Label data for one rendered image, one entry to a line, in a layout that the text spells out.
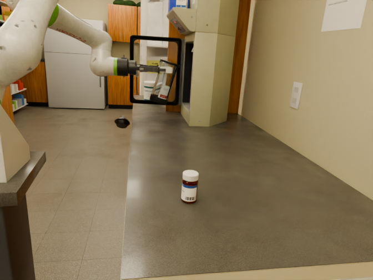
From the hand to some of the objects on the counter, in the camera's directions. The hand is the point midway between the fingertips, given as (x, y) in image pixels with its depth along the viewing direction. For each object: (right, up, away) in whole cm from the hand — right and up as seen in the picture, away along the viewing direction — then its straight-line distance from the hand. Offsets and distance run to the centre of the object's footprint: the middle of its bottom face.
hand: (167, 69), depth 154 cm
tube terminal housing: (+22, -26, +14) cm, 37 cm away
